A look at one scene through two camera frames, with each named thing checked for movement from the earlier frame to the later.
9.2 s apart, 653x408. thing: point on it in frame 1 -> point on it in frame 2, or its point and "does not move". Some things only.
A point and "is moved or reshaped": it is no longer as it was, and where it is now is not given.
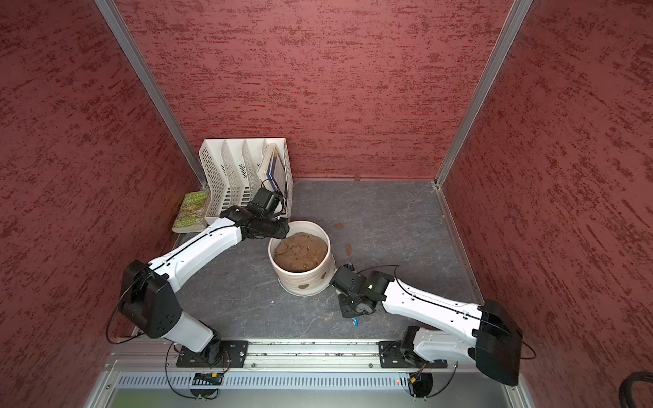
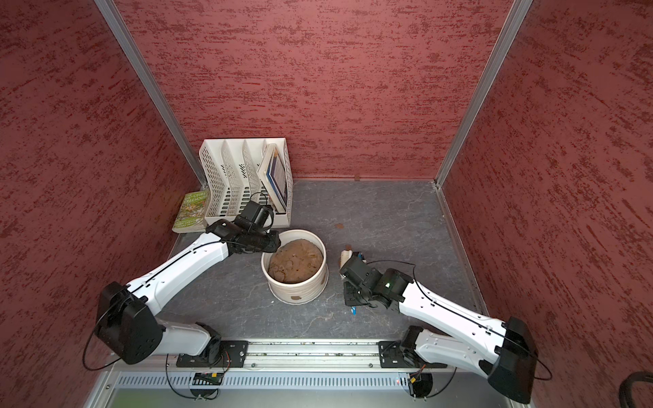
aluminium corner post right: [514, 21] does not move
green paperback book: [191, 216] does not move
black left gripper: [283, 229] -> [272, 246]
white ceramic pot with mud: [302, 262] is moved or reshaped
